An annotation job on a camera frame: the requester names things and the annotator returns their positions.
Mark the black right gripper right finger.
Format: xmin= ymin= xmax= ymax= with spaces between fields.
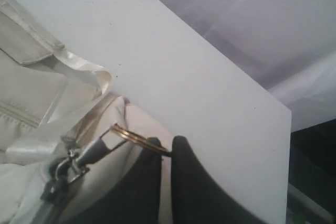
xmin=171 ymin=136 xmax=260 ymax=224

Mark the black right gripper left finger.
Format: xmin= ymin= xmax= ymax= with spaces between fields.
xmin=64 ymin=148 xmax=162 ymax=224

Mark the cream fabric duffel bag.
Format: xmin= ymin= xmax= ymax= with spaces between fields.
xmin=1 ymin=0 xmax=173 ymax=223

